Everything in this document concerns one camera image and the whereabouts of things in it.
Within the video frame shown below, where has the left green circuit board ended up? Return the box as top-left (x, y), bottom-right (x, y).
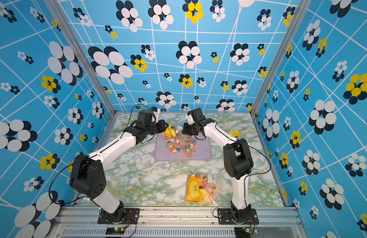
top-left (106, 227), bottom-right (125, 236)

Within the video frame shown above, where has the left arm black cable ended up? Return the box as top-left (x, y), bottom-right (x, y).
top-left (48, 103), bottom-right (154, 206)

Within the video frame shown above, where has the aluminium corner post right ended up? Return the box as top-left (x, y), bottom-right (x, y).
top-left (250, 0), bottom-right (311, 116)

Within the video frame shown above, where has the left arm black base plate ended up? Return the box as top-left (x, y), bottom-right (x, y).
top-left (97, 208), bottom-right (141, 225)

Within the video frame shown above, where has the pile of colourful candies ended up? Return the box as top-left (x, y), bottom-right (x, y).
top-left (164, 136), bottom-right (199, 159)

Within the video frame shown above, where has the aluminium corner post left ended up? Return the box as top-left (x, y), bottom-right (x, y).
top-left (44, 1), bottom-right (116, 117)

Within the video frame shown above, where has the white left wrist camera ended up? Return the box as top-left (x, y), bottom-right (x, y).
top-left (151, 107), bottom-right (161, 123)

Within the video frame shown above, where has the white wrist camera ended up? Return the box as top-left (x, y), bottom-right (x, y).
top-left (151, 107), bottom-right (161, 123)
top-left (185, 112), bottom-right (194, 125)

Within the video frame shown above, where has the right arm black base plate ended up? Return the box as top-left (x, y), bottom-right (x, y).
top-left (214, 208), bottom-right (259, 226)

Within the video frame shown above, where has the ziploc bag of candies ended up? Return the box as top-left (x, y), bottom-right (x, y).
top-left (185, 172), bottom-right (220, 206)

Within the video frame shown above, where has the right green circuit board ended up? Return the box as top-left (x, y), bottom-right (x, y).
top-left (235, 227), bottom-right (254, 238)

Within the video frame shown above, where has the lilac plastic tray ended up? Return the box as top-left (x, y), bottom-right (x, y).
top-left (154, 133), bottom-right (212, 161)

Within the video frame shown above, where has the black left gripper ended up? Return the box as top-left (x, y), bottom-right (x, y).
top-left (145, 118), bottom-right (170, 135)

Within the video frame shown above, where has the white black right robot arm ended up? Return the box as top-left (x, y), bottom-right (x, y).
top-left (182, 108), bottom-right (254, 224)

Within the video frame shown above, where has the aluminium front rail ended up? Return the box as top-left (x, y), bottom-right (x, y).
top-left (49, 206), bottom-right (308, 238)

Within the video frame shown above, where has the green circuit board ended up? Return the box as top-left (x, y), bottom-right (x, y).
top-left (106, 227), bottom-right (125, 236)
top-left (235, 227), bottom-right (254, 238)

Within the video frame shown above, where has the aluminium corner post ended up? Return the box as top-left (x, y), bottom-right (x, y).
top-left (250, 0), bottom-right (311, 116)
top-left (44, 1), bottom-right (116, 117)

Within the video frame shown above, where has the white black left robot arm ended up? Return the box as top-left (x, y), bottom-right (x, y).
top-left (69, 107), bottom-right (169, 223)

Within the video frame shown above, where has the ziploc bag with yellow duck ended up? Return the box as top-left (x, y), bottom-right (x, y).
top-left (228, 130), bottom-right (251, 150)

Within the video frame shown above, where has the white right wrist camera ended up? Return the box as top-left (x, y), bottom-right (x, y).
top-left (185, 112), bottom-right (194, 125)

